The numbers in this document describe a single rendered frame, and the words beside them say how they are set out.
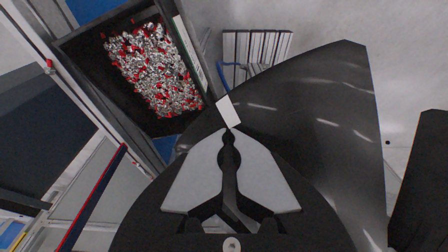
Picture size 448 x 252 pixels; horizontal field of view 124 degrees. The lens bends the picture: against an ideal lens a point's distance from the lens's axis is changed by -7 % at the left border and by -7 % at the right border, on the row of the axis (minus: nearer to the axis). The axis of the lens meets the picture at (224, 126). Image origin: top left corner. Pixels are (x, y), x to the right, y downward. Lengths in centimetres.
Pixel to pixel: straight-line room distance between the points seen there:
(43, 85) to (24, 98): 7
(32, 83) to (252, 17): 106
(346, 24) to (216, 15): 87
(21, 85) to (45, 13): 38
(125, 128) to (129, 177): 91
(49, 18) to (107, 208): 112
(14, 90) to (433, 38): 227
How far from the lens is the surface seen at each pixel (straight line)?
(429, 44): 189
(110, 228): 123
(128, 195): 125
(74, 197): 151
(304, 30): 121
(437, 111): 39
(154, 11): 28
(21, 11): 34
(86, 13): 45
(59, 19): 37
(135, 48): 29
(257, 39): 104
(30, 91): 70
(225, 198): 21
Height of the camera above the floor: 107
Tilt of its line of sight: 44 degrees down
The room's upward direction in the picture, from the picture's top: 180 degrees counter-clockwise
